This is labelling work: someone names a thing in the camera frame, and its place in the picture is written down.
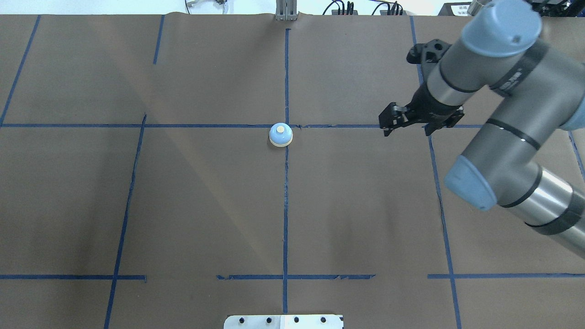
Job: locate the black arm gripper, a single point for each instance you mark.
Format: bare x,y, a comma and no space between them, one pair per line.
428,106

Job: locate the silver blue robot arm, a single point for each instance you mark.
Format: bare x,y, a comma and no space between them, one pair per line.
542,90

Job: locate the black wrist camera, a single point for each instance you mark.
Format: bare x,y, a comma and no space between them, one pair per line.
427,55

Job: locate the aluminium frame post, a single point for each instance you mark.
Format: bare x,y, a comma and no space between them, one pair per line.
286,10

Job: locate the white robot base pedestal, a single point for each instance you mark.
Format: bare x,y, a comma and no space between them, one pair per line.
285,321

